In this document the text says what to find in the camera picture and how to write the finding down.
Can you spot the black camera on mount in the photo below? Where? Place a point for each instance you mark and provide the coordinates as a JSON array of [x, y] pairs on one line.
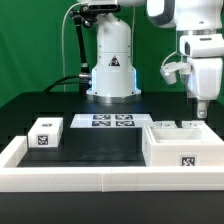
[[104, 6]]

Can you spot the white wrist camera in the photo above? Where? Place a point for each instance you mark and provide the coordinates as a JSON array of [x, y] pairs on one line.
[[169, 70]]

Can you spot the flat white tagged panel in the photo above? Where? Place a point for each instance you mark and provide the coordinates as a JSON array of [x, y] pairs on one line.
[[111, 120]]

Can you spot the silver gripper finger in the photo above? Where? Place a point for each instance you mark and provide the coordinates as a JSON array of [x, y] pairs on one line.
[[202, 106]]

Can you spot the white door panel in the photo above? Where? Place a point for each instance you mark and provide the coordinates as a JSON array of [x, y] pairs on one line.
[[192, 124], [164, 124]]

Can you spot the small white tagged block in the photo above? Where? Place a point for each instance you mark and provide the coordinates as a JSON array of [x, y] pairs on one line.
[[46, 132]]

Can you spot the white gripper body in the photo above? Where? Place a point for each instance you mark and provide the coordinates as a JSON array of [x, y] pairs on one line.
[[205, 78]]

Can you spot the white U-shaped fence frame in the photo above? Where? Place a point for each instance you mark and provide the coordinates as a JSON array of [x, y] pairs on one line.
[[100, 179]]

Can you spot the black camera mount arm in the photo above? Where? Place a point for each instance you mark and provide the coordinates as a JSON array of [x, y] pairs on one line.
[[85, 76]]

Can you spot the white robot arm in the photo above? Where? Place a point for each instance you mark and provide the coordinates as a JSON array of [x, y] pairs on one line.
[[199, 43]]

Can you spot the white cabinet box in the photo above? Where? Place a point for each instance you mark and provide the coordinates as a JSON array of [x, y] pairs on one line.
[[197, 146]]

